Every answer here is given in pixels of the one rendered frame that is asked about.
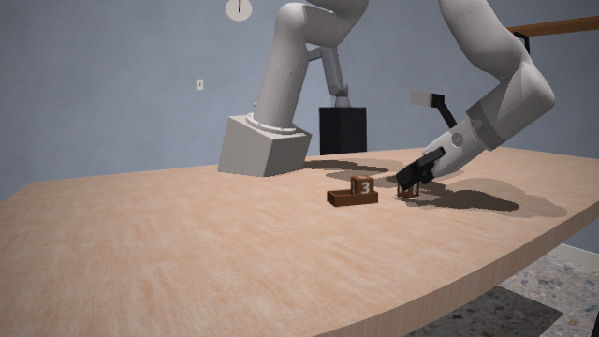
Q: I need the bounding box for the brown wooden tray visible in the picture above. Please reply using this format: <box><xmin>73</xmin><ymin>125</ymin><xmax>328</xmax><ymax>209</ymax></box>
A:
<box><xmin>327</xmin><ymin>189</ymin><xmax>378</xmax><ymax>207</ymax></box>

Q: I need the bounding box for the brown cube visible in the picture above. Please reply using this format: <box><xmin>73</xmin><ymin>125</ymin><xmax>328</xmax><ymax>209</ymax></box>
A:
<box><xmin>351</xmin><ymin>175</ymin><xmax>373</xmax><ymax>195</ymax></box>
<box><xmin>397</xmin><ymin>182</ymin><xmax>419</xmax><ymax>198</ymax></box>

